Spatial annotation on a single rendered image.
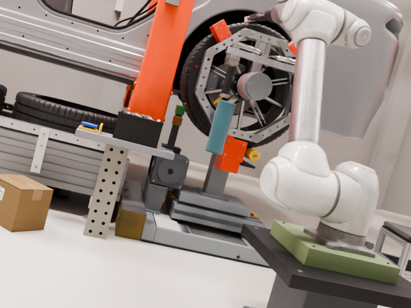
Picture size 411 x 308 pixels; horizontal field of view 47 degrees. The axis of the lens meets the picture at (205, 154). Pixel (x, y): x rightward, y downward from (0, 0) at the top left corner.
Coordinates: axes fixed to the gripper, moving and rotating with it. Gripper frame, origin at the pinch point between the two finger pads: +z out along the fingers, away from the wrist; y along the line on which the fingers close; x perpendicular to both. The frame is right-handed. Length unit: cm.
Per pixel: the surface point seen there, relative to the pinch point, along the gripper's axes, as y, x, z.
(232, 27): -10.5, -5.3, 1.2
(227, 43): -17.9, -14.3, -4.6
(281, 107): 16.9, -45.6, -9.3
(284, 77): 17.9, -29.9, -9.6
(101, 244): -87, -104, -11
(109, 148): -81, -64, -6
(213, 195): -13, -94, 9
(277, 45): 6.1, -14.1, -15.8
